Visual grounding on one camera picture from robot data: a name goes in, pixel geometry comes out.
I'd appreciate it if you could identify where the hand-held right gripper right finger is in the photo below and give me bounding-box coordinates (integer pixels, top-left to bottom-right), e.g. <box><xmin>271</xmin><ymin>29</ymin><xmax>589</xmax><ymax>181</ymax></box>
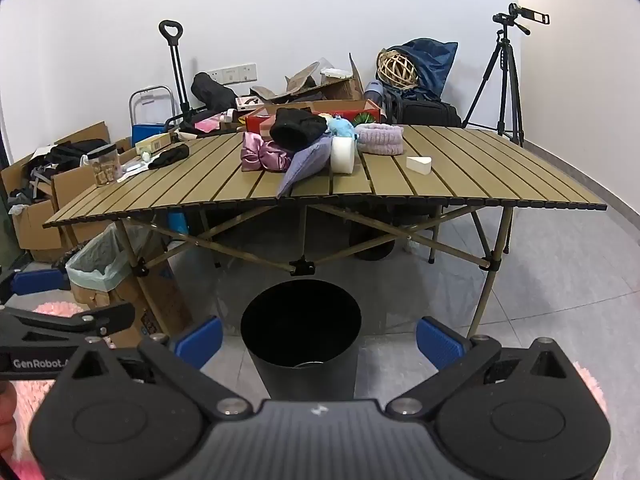
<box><xmin>385</xmin><ymin>316</ymin><xmax>581</xmax><ymax>420</ymax></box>

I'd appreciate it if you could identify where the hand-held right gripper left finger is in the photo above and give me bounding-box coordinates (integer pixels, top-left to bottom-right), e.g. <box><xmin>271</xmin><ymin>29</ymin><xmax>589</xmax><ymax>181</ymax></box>
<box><xmin>60</xmin><ymin>316</ymin><xmax>253</xmax><ymax>421</ymax></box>

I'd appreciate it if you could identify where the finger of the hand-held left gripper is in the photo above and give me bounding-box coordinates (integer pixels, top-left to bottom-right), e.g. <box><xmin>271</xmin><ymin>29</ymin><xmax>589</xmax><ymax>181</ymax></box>
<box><xmin>0</xmin><ymin>302</ymin><xmax>136</xmax><ymax>346</ymax></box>
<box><xmin>0</xmin><ymin>266</ymin><xmax>71</xmax><ymax>306</ymax></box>

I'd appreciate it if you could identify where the black round bin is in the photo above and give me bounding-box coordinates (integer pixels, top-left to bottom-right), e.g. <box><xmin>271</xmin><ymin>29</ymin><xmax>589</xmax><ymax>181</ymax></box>
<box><xmin>240</xmin><ymin>280</ymin><xmax>363</xmax><ymax>401</ymax></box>

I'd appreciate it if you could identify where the pink satin scrunchie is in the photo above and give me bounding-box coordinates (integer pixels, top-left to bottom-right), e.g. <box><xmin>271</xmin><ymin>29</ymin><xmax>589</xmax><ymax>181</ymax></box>
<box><xmin>241</xmin><ymin>132</ymin><xmax>293</xmax><ymax>173</ymax></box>

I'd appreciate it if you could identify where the lavender cloth pouch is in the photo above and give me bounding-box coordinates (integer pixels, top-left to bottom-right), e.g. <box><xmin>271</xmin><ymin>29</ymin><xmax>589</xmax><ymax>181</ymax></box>
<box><xmin>276</xmin><ymin>137</ymin><xmax>333</xmax><ymax>198</ymax></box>

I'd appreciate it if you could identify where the lavender fluffy headband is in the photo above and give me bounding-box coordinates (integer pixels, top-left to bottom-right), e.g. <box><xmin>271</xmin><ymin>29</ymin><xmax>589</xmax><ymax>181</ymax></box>
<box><xmin>354</xmin><ymin>124</ymin><xmax>405</xmax><ymax>156</ymax></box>

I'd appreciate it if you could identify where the black knit beanie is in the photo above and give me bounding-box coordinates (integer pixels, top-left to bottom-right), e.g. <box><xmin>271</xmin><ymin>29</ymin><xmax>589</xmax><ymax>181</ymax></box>
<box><xmin>270</xmin><ymin>107</ymin><xmax>328</xmax><ymax>151</ymax></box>

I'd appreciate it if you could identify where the blue plush toy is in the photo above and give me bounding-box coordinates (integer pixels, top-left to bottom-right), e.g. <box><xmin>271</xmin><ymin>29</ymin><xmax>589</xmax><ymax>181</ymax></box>
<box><xmin>327</xmin><ymin>116</ymin><xmax>360</xmax><ymax>140</ymax></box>

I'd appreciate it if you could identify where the person's left hand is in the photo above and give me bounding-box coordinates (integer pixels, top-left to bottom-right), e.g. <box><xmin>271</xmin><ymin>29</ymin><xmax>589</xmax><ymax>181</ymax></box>
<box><xmin>0</xmin><ymin>382</ymin><xmax>21</xmax><ymax>453</ymax></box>

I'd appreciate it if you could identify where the pink shaggy rug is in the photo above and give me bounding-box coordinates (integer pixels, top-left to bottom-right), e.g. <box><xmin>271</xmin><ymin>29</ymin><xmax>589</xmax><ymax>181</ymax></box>
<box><xmin>0</xmin><ymin>300</ymin><xmax>608</xmax><ymax>480</ymax></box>

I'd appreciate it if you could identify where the bin with green liner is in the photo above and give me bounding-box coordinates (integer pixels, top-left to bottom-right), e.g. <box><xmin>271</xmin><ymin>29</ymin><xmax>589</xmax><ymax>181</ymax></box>
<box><xmin>65</xmin><ymin>222</ymin><xmax>131</xmax><ymax>293</ymax></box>

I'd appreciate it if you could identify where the large cardboard box with clothes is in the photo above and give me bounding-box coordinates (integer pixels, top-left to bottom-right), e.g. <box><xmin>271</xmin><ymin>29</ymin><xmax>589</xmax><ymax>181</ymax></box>
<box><xmin>0</xmin><ymin>121</ymin><xmax>113</xmax><ymax>263</ymax></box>

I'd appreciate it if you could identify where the printed brown cardboard box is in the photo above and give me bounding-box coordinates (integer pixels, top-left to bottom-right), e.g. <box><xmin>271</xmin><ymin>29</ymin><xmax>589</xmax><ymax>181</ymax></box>
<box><xmin>107</xmin><ymin>220</ymin><xmax>193</xmax><ymax>348</ymax></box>

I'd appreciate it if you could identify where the black wagon wheel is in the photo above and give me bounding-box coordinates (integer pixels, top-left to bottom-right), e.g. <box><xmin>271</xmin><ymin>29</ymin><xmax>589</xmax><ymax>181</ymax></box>
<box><xmin>350</xmin><ymin>220</ymin><xmax>398</xmax><ymax>261</ymax></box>

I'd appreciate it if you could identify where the light blue carton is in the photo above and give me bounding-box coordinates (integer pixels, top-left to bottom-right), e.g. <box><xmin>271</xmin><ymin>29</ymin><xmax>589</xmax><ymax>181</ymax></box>
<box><xmin>167</xmin><ymin>210</ymin><xmax>190</xmax><ymax>238</ymax></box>

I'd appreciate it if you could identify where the glass jar with black lid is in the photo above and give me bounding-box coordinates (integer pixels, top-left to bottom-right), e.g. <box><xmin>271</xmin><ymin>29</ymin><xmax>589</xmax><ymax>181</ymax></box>
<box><xmin>87</xmin><ymin>144</ymin><xmax>123</xmax><ymax>188</ymax></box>

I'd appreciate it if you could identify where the white paper sheet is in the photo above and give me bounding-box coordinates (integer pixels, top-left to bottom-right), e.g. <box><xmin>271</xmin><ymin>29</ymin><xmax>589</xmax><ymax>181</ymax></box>
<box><xmin>117</xmin><ymin>157</ymin><xmax>151</xmax><ymax>183</ymax></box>

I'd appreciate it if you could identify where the tan folding table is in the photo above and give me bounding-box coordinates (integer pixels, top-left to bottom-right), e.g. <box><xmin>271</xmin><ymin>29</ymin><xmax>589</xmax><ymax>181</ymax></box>
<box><xmin>42</xmin><ymin>124</ymin><xmax>608</xmax><ymax>338</ymax></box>

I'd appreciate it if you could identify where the black sock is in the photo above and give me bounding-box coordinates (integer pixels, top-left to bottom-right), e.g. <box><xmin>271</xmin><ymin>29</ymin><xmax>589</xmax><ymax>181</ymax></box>
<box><xmin>147</xmin><ymin>143</ymin><xmax>191</xmax><ymax>171</ymax></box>

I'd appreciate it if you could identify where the yellow carton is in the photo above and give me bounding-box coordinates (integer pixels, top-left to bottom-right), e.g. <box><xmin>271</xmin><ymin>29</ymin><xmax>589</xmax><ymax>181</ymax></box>
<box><xmin>134</xmin><ymin>132</ymin><xmax>173</xmax><ymax>155</ymax></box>

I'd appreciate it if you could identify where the dark blue box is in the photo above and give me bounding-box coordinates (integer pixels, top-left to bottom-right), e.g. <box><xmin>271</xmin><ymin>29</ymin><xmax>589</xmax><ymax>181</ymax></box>
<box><xmin>132</xmin><ymin>122</ymin><xmax>168</xmax><ymax>142</ymax></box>

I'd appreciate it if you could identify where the red cardboard box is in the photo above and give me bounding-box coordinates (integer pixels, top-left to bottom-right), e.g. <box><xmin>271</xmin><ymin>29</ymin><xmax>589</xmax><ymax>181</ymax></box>
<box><xmin>245</xmin><ymin>100</ymin><xmax>386</xmax><ymax>133</ymax></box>

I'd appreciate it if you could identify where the blue water bottle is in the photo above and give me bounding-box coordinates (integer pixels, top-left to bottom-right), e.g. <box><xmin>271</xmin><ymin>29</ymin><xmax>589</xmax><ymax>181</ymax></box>
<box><xmin>364</xmin><ymin>81</ymin><xmax>388</xmax><ymax>108</ymax></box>

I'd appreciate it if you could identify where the open brown cardboard box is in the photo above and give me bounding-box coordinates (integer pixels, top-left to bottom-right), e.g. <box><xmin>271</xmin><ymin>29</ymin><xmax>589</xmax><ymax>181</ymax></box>
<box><xmin>310</xmin><ymin>52</ymin><xmax>366</xmax><ymax>103</ymax></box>

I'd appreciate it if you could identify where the wicker ball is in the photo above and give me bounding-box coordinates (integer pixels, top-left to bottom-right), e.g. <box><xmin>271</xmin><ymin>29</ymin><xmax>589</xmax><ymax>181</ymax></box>
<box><xmin>376</xmin><ymin>49</ymin><xmax>420</xmax><ymax>92</ymax></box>

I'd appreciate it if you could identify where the dark blue cloth bag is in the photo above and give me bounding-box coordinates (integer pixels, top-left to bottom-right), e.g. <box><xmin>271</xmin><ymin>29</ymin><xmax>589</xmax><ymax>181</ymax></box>
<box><xmin>382</xmin><ymin>37</ymin><xmax>458</xmax><ymax>101</ymax></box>

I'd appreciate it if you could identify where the torn grey cardboard sheet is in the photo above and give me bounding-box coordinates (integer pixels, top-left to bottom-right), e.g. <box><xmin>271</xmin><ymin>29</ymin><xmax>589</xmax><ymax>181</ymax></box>
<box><xmin>250</xmin><ymin>61</ymin><xmax>323</xmax><ymax>101</ymax></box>

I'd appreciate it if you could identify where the black tripod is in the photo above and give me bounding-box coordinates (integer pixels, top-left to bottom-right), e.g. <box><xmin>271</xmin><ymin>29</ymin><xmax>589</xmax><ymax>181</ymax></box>
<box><xmin>462</xmin><ymin>22</ymin><xmax>523</xmax><ymax>148</ymax></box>

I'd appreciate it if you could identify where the black drawstring bag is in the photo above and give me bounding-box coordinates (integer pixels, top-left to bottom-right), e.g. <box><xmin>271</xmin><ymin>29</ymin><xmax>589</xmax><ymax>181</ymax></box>
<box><xmin>191</xmin><ymin>72</ymin><xmax>238</xmax><ymax>111</ymax></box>

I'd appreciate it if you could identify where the black wagon pull handle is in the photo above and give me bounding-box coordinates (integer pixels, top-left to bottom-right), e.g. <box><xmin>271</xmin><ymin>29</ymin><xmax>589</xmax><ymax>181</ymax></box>
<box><xmin>159</xmin><ymin>20</ymin><xmax>193</xmax><ymax>121</ymax></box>

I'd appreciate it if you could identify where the black video camera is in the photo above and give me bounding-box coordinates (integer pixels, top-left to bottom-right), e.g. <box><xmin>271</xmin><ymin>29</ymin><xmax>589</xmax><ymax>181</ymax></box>
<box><xmin>492</xmin><ymin>2</ymin><xmax>551</xmax><ymax>36</ymax></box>

